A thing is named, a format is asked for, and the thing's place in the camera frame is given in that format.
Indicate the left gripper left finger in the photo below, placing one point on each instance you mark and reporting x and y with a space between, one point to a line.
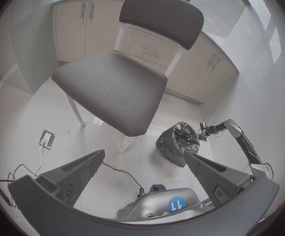
78 173

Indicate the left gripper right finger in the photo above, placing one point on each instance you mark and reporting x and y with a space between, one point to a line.
213 178

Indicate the black plastic bag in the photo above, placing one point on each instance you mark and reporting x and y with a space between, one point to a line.
172 146

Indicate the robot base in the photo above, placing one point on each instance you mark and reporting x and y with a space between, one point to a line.
157 203

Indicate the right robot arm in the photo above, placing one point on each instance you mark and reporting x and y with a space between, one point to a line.
248 146

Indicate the grey padded chair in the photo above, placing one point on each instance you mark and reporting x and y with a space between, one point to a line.
108 90

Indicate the beige cabinet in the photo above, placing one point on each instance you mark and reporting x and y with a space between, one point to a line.
71 33

